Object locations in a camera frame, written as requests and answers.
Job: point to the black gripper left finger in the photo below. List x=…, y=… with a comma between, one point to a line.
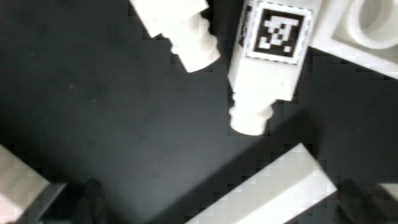
x=69, y=204

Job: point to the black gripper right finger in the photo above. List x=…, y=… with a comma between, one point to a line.
x=367, y=205

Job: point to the white leg with tag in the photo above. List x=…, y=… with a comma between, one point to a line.
x=268, y=53

